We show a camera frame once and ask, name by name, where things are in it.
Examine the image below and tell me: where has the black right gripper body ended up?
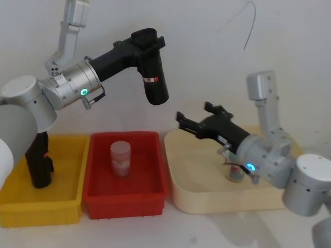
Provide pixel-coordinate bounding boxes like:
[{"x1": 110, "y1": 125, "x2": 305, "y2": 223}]
[{"x1": 195, "y1": 113, "x2": 251, "y2": 153}]

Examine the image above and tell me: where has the yellow plastic bin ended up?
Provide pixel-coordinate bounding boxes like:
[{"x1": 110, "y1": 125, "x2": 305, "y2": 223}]
[{"x1": 0, "y1": 134, "x2": 91, "y2": 228}]

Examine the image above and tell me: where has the small can with red label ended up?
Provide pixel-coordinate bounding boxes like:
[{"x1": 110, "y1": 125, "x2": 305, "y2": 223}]
[{"x1": 225, "y1": 152, "x2": 245, "y2": 183}]

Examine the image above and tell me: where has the cream plastic tray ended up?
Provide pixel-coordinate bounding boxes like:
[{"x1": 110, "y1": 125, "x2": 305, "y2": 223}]
[{"x1": 164, "y1": 125, "x2": 304, "y2": 215}]

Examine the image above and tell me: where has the thin dark left wrist cable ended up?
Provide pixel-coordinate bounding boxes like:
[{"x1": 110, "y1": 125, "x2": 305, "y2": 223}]
[{"x1": 82, "y1": 86, "x2": 107, "y2": 111}]

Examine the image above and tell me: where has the black bottle with white label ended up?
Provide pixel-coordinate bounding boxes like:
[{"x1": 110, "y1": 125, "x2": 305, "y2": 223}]
[{"x1": 130, "y1": 27, "x2": 171, "y2": 106}]

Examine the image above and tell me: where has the black bottle with red mark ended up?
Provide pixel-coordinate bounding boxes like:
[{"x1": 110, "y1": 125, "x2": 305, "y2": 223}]
[{"x1": 24, "y1": 131, "x2": 55, "y2": 189}]

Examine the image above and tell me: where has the thin dark wrist cable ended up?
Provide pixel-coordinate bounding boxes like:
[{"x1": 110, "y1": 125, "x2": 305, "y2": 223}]
[
  {"x1": 218, "y1": 145, "x2": 260, "y2": 184},
  {"x1": 82, "y1": 86, "x2": 107, "y2": 111}
]

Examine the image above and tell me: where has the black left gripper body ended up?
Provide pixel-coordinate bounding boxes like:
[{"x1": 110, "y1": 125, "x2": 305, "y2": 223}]
[{"x1": 89, "y1": 38, "x2": 142, "y2": 83}]

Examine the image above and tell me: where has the clear jar with red label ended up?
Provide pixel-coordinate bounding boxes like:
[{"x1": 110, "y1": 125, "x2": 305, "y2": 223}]
[{"x1": 110, "y1": 140, "x2": 132, "y2": 178}]

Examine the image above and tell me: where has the thin dark right wrist cable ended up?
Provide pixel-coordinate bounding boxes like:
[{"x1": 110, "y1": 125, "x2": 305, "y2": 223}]
[{"x1": 218, "y1": 145, "x2": 260, "y2": 184}]

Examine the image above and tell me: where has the red plastic bin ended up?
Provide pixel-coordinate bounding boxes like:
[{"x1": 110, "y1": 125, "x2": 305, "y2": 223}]
[{"x1": 81, "y1": 131, "x2": 170, "y2": 221}]

